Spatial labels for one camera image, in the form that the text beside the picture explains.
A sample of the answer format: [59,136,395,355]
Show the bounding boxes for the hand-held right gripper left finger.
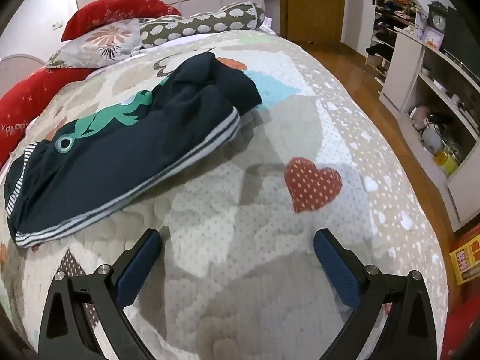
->
[37,229,164,360]

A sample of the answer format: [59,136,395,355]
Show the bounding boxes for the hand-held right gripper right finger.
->
[313,228,437,360]

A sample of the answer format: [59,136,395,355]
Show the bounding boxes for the navy pants with striped trim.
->
[4,52,263,249]

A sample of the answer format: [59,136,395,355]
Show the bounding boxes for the heart-patterned quilted bedspread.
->
[0,30,451,360]

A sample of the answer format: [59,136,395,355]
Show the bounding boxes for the yellow cardboard box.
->
[449,225,480,286]

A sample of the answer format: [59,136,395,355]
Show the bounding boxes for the red bag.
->
[440,296,479,360]

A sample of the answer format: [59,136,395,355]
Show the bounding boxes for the yellow jar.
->
[435,150,460,175]

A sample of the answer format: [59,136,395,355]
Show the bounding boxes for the white round lamp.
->
[422,127,443,154]

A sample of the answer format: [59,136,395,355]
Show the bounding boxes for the pink plush toy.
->
[410,105,430,128]

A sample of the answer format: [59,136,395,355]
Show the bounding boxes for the red starry long pillow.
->
[0,67,94,169]

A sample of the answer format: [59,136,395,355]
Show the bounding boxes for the white shelf unit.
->
[379,28,480,233]

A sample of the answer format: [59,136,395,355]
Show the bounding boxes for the grey floral pillow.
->
[46,18,151,70]

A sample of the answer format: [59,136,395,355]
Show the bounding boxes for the round padded headboard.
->
[0,54,46,98]

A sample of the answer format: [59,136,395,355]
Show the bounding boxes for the shoe rack with shoes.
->
[365,0,428,79]

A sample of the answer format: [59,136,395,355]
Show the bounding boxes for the green white-dotted bolster pillow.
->
[139,2,266,48]

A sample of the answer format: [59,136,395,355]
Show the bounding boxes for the red floral pillow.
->
[61,0,183,42]

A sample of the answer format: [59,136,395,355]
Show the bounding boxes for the wooden door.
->
[279,0,346,46]

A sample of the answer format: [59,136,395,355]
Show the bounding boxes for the dark mantel clock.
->
[427,2,449,32]

